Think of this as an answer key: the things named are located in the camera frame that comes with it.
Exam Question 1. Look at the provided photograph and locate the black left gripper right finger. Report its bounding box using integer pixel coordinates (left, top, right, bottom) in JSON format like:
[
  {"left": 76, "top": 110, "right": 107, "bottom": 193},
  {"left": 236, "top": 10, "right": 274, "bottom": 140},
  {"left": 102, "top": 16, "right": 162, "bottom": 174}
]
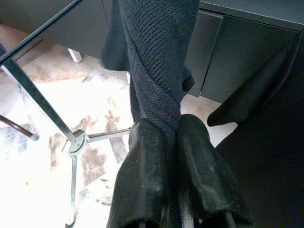
[{"left": 175, "top": 113, "right": 257, "bottom": 228}]

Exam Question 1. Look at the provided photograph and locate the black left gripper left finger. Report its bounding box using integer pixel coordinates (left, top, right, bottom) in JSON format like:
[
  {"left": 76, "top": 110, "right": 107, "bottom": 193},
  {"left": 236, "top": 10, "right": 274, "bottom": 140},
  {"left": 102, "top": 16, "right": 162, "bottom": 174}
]
[{"left": 106, "top": 120, "right": 179, "bottom": 228}]

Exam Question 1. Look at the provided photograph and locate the black knit garment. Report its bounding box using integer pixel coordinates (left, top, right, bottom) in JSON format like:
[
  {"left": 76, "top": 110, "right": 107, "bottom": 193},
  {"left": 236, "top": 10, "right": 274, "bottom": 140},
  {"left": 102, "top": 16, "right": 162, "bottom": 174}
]
[{"left": 98, "top": 0, "right": 201, "bottom": 145}]

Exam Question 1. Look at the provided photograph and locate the black t-shirt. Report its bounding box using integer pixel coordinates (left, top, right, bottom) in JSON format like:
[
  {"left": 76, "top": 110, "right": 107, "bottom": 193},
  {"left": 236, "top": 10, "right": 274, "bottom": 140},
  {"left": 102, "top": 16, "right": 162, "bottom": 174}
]
[{"left": 206, "top": 30, "right": 304, "bottom": 228}]

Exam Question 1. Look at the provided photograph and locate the silver clothes rack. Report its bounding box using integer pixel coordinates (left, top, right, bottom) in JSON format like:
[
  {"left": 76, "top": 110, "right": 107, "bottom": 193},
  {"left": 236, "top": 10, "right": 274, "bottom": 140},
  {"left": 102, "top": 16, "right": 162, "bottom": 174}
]
[{"left": 0, "top": 57, "right": 132, "bottom": 228}]

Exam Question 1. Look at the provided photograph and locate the black TV console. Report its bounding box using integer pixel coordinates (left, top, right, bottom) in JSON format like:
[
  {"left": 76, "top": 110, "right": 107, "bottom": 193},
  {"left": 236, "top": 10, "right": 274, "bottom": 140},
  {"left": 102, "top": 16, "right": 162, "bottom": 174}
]
[{"left": 0, "top": 0, "right": 304, "bottom": 103}]

